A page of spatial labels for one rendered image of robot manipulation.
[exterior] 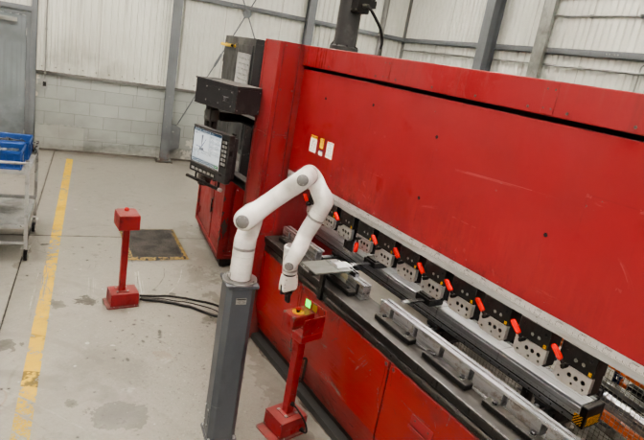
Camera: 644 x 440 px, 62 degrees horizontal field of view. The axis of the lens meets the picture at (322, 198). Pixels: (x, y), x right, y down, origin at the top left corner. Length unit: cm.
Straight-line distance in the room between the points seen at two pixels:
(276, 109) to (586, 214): 229
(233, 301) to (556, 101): 184
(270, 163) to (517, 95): 202
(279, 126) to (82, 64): 630
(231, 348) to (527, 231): 168
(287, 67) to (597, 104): 222
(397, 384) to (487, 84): 156
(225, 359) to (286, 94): 184
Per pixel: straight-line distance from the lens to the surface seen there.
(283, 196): 271
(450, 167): 267
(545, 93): 235
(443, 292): 275
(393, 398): 298
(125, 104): 984
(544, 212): 234
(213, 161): 399
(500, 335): 253
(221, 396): 325
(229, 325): 300
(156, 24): 979
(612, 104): 220
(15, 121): 993
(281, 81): 381
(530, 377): 283
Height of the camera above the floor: 223
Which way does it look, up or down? 15 degrees down
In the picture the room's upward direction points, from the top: 10 degrees clockwise
